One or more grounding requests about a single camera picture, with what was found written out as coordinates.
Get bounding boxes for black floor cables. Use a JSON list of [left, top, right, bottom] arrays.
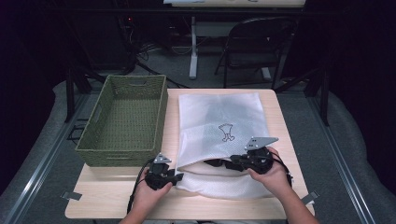
[[124, 40, 191, 90]]

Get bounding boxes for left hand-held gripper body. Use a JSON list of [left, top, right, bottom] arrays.
[[144, 152, 176, 191]]

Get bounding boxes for green woven basket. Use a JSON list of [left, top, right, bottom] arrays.
[[75, 74, 169, 168]]

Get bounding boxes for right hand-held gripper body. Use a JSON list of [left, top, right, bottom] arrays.
[[244, 135, 280, 175]]

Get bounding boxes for person's left hand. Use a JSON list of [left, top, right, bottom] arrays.
[[131, 169, 174, 217]]

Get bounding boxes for black folding chair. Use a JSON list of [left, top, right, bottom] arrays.
[[214, 17, 298, 91]]

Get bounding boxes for white mesh laundry bag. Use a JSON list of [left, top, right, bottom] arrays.
[[175, 91, 276, 200]]

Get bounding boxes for person's right hand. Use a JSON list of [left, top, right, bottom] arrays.
[[247, 147, 294, 201]]

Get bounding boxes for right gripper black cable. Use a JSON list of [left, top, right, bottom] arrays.
[[270, 154, 294, 189]]

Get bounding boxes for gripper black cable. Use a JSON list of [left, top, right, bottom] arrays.
[[125, 158, 156, 215], [270, 154, 294, 189]]

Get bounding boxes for white-legged desk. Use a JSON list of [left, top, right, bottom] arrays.
[[163, 0, 307, 82]]

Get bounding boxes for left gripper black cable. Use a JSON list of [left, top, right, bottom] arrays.
[[125, 158, 156, 215]]

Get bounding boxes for black garment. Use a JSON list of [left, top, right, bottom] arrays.
[[204, 158, 247, 172]]

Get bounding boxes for black metal stand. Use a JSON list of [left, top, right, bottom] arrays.
[[274, 66, 331, 127], [64, 66, 106, 124]]

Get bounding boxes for metal table clip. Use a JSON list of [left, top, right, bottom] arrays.
[[301, 190, 320, 205], [61, 190, 83, 202]]

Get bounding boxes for aluminium floor rail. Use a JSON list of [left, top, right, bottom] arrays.
[[1, 92, 92, 224], [306, 92, 377, 224]]

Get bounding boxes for black wire frame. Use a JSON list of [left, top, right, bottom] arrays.
[[65, 118, 90, 146]]

